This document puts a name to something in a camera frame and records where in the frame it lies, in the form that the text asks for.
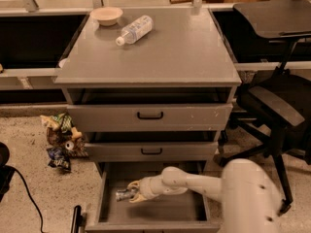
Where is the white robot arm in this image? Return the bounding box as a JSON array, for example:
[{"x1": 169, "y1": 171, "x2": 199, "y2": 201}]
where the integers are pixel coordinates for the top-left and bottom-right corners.
[{"x1": 127, "y1": 159, "x2": 282, "y2": 233}]

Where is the black office chair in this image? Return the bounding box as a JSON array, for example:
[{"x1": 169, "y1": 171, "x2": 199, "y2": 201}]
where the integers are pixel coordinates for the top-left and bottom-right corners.
[{"x1": 219, "y1": 0, "x2": 311, "y2": 214}]

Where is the grey drawer cabinet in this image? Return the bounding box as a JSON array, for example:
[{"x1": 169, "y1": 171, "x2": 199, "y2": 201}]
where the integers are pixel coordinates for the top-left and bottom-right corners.
[{"x1": 53, "y1": 7, "x2": 242, "y2": 233}]

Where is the green chip bag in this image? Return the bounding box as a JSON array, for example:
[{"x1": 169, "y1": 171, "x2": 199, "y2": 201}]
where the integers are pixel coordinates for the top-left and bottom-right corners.
[{"x1": 40, "y1": 114, "x2": 74, "y2": 133}]

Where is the grey middle drawer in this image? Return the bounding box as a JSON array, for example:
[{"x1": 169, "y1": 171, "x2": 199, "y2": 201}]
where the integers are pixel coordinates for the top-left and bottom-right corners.
[{"x1": 86, "y1": 142, "x2": 218, "y2": 162}]

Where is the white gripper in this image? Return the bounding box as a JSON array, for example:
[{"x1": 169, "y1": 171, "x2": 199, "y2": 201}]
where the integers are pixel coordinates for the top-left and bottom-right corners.
[{"x1": 127, "y1": 175, "x2": 187, "y2": 203}]

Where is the brown snack bag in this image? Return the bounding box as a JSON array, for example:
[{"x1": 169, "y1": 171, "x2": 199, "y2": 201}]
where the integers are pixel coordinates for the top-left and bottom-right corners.
[{"x1": 47, "y1": 128, "x2": 85, "y2": 153}]

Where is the black device at left edge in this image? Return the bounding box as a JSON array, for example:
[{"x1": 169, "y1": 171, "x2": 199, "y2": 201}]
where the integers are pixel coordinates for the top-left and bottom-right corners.
[{"x1": 0, "y1": 143, "x2": 15, "y2": 202}]

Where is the black bar at bottom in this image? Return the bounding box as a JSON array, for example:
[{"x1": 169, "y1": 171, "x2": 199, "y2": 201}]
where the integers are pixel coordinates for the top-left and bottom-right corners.
[{"x1": 70, "y1": 205, "x2": 83, "y2": 233}]

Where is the silver redbull can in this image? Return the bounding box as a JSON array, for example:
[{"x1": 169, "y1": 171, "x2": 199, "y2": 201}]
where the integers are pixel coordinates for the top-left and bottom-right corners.
[{"x1": 116, "y1": 189, "x2": 137, "y2": 202}]

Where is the grey top drawer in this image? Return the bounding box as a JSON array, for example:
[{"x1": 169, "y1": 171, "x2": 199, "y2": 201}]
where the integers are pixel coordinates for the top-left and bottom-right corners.
[{"x1": 68, "y1": 104, "x2": 232, "y2": 132}]

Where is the blue snack bag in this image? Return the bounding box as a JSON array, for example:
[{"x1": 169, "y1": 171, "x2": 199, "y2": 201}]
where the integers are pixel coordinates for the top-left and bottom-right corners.
[{"x1": 47, "y1": 147, "x2": 71, "y2": 172}]

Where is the black cable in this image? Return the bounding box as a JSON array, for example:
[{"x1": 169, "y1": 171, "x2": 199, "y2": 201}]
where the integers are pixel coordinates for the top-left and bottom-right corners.
[{"x1": 9, "y1": 166, "x2": 47, "y2": 233}]

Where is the grey open bottom drawer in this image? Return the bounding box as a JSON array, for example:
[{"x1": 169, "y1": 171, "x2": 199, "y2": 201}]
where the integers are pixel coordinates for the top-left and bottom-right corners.
[{"x1": 86, "y1": 162, "x2": 220, "y2": 233}]

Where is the clear plastic water bottle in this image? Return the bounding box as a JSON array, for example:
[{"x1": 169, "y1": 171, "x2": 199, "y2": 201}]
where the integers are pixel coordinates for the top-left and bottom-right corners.
[{"x1": 116, "y1": 16, "x2": 154, "y2": 46}]

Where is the wooden stick in background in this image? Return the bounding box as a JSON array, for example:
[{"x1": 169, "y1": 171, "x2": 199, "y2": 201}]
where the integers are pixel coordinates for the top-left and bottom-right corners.
[{"x1": 169, "y1": 0, "x2": 192, "y2": 4}]

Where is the beige bowl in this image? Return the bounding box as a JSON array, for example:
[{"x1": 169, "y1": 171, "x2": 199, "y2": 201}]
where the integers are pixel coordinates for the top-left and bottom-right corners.
[{"x1": 90, "y1": 7, "x2": 123, "y2": 26}]

